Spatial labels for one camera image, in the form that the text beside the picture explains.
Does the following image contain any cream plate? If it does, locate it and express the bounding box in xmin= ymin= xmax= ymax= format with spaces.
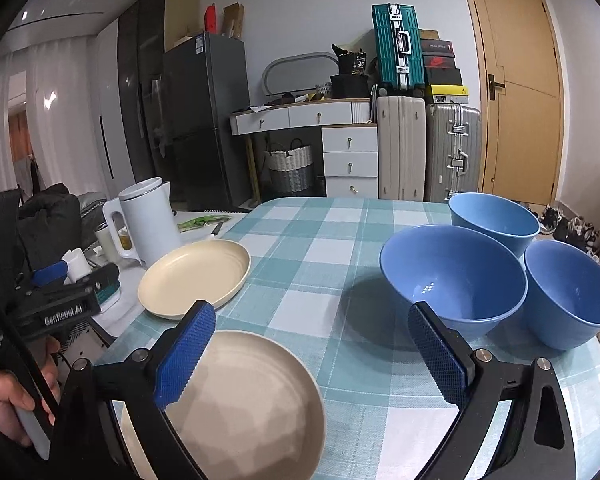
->
xmin=137 ymin=238 xmax=251 ymax=320
xmin=119 ymin=328 xmax=327 ymax=480

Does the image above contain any large blue bowl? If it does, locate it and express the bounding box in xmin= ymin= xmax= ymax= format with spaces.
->
xmin=379 ymin=224 xmax=528 ymax=341

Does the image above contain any light blue bowl back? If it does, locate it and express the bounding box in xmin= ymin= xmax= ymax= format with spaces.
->
xmin=449 ymin=192 xmax=540 ymax=258

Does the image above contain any person left hand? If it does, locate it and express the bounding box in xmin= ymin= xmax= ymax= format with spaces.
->
xmin=0 ymin=336 xmax=60 ymax=448

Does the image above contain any teal lid food container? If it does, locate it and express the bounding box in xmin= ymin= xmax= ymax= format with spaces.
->
xmin=96 ymin=280 xmax=121 ymax=313

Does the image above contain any white cup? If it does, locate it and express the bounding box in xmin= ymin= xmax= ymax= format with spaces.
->
xmin=61 ymin=248 xmax=92 ymax=283

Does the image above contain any white electric kettle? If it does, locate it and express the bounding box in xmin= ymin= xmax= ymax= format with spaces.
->
xmin=102 ymin=177 xmax=183 ymax=269

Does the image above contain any green packet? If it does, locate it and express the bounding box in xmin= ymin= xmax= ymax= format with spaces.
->
xmin=178 ymin=214 xmax=230 ymax=233

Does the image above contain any black refrigerator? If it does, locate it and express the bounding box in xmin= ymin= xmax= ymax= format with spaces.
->
xmin=163 ymin=32 xmax=252 ymax=211

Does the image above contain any woven laundry basket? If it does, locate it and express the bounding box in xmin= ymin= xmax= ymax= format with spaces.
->
xmin=265 ymin=138 xmax=314 ymax=195

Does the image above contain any silver hard suitcase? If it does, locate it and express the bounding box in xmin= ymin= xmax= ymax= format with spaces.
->
xmin=425 ymin=103 xmax=482 ymax=203

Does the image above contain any white desk with drawers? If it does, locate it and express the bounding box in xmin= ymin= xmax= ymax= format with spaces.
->
xmin=230 ymin=98 xmax=379 ymax=203

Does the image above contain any beige hard suitcase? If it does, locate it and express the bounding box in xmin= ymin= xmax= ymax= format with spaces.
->
xmin=376 ymin=96 xmax=426 ymax=202

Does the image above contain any grey oval mirror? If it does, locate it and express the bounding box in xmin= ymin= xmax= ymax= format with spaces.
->
xmin=261 ymin=52 xmax=338 ymax=96

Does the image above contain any stack of shoe boxes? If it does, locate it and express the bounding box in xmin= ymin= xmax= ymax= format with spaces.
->
xmin=419 ymin=29 xmax=469 ymax=105

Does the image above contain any black bag on desk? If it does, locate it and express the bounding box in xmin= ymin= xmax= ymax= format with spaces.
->
xmin=330 ymin=44 xmax=370 ymax=99

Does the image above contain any wooden door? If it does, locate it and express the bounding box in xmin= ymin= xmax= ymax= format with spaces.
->
xmin=467 ymin=0 xmax=564 ymax=205

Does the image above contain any teal hard suitcase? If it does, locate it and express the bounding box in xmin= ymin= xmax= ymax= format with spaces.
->
xmin=372 ymin=3 xmax=426 ymax=92

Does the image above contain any white handled knife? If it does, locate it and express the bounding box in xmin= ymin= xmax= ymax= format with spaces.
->
xmin=210 ymin=220 xmax=226 ymax=237

